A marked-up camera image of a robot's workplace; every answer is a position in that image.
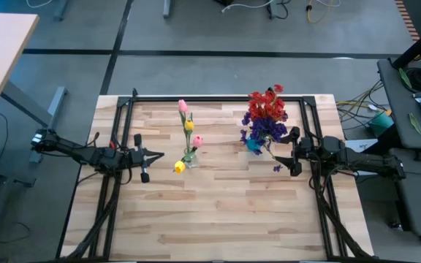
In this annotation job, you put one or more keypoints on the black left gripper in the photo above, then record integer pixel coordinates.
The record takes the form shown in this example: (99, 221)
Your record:
(137, 157)

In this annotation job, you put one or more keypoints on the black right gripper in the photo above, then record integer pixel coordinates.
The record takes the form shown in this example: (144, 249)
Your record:
(307, 153)

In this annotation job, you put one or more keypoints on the yellow artificial tulip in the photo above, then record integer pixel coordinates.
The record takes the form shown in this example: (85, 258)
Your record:
(180, 167)
(189, 125)

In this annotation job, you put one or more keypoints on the clear glass vase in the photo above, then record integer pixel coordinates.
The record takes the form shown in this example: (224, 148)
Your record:
(192, 162)

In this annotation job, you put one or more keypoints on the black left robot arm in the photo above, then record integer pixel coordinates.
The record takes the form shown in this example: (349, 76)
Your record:
(86, 155)

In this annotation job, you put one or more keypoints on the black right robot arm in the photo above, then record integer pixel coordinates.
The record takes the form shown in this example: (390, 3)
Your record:
(371, 162)

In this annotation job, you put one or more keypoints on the blue textured glass vase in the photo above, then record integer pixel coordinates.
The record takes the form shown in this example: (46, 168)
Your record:
(252, 145)

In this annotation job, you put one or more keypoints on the fallen purple blossom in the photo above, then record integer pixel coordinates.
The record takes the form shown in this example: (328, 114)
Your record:
(277, 168)
(243, 136)

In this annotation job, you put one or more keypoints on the teal cup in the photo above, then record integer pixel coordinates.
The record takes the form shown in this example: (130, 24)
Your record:
(380, 123)

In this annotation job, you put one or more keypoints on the dark grey side desk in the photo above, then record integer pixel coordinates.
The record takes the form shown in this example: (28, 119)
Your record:
(393, 84)

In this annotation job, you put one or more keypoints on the green loose leaf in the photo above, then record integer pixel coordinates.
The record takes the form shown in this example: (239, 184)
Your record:
(415, 123)
(405, 77)

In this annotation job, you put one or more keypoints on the grey metal table leg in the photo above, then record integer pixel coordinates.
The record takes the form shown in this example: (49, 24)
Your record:
(24, 106)

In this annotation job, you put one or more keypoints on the grey desk leg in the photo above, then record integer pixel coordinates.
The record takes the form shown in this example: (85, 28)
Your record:
(61, 9)
(166, 9)
(272, 9)

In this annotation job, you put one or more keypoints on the orange ribbed floor strip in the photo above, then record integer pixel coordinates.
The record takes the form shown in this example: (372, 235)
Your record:
(407, 20)

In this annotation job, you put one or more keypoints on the black aluminium table frame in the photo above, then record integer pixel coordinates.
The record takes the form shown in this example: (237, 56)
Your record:
(214, 98)

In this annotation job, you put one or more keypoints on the black diagonal post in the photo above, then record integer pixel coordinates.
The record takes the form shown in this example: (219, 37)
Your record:
(419, 45)

